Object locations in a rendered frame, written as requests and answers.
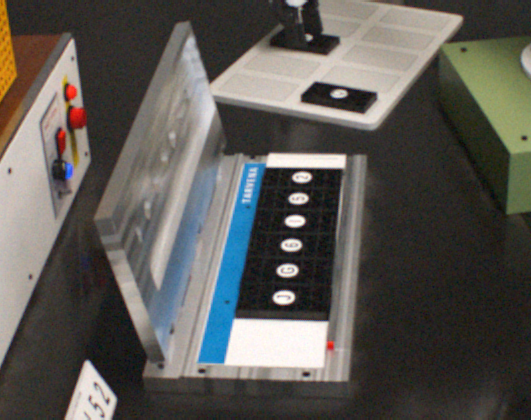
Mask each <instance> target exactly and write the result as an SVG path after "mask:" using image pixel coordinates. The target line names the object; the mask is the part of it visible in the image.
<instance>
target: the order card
mask: <svg viewBox="0 0 531 420"><path fill-rule="evenodd" d="M72 398H73V400H72V403H71V404H70V407H69V410H68V412H67V417H66V420H111V416H112V413H113V410H114V407H115V404H116V402H117V398H116V396H115V395H114V393H113V392H112V391H111V390H110V389H109V388H108V386H107V385H106V384H105V382H104V381H103V380H102V378H101V377H100V375H99V374H98V373H97V371H96V370H95V369H94V367H93V366H92V365H91V363H89V362H88V361H86V362H85V365H84V367H83V370H82V373H81V375H80V377H79V383H78V384H77V387H76V390H75V393H74V394H73V397H72Z"/></svg>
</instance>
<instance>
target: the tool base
mask: <svg viewBox="0 0 531 420"><path fill-rule="evenodd" d="M224 150H225V148H221V150H220V153H219V156H220V159H221V164H220V167H219V170H218V173H217V177H216V181H215V184H216V186H217V189H216V192H215V196H214V199H213V203H212V207H211V210H210V213H209V215H208V216H207V217H206V218H205V222H204V225H203V229H200V230H198V232H197V234H196V241H197V244H198V246H197V250H196V253H195V256H194V260H193V263H192V267H191V270H190V273H189V274H190V275H191V277H192V280H191V283H190V287H189V289H190V291H189V293H188V297H187V301H186V304H185V308H184V311H183V313H182V314H181V315H179V314H178V315H179V316H178V318H177V322H176V328H175V329H170V332H169V336H168V338H167V345H168V348H169V352H168V355H167V358H166V361H163V362H155V363H150V361H149V359H148V361H147V364H146V367H145V370H144V374H143V376H142V377H143V384H144V389H145V391H168V392H187V393H196V394H224V395H251V396H280V397H285V396H307V397H335V398H348V397H349V389H350V377H351V365H352V352H353V339H354V327H355V315H356V303H357V290H358V278H359V266H360V252H361V240H362V228H363V215H364V203H365V190H366V178H367V155H353V162H352V181H351V191H350V201H349V211H348V221H347V231H346V241H345V251H344V261H343V271H342V280H341V290H340V300H339V310H338V320H337V330H336V340H335V349H334V350H327V349H326V344H325V354H324V362H323V367H322V368H320V369H303V368H271V367H239V366H207V365H198V364H197V363H196V359H197V352H198V348H199V344H200V340H201V336H202V332H203V328H204V325H205V321H206V317H207V313H208V309H209V305H210V302H209V301H210V297H211V293H212V290H213V286H214V282H215V277H216V274H217V270H218V266H219V262H220V258H221V254H222V251H223V246H224V242H225V238H226V234H227V227H228V223H229V219H230V214H231V211H232V207H233V203H234V199H235V195H236V191H237V188H238V183H239V179H240V175H241V171H242V167H243V165H244V164H245V163H268V159H269V156H255V157H256V158H255V159H253V160H251V159H249V157H250V156H244V155H243V154H235V156H224ZM198 369H205V370H206V372H205V373H202V374H200V373H199V372H198ZM304 371H309V372H310V376H308V377H304V376H303V372H304Z"/></svg>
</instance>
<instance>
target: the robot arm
mask: <svg viewBox="0 0 531 420"><path fill-rule="evenodd" d="M285 1H287V3H288V4H289V5H285ZM269 2H270V4H271V10H270V14H271V16H273V17H274V18H276V19H277V20H278V21H280V22H281V25H282V26H284V29H285V33H286V37H287V45H288V47H290V48H298V47H302V48H306V47H307V41H306V36H305V33H304V31H307V32H313V33H319V34H321V33H322V32H323V26H322V22H321V18H320V14H319V10H318V9H317V8H318V7H319V2H318V0H269ZM299 6H301V9H303V10H301V11H300V13H301V17H302V22H300V19H299V9H298V7H299ZM285 9H292V15H291V14H290V13H288V12H285ZM521 66H522V69H523V71H524V73H525V74H526V77H527V78H528V79H530V80H531V44H530V45H528V46H527V47H526V48H525V49H524V50H523V52H522V61H521Z"/></svg>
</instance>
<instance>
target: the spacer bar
mask: <svg viewBox="0 0 531 420"><path fill-rule="evenodd" d="M267 167H306V168H343V176H344V175H345V169H346V155H292V154H270V155H269V159H268V163H267Z"/></svg>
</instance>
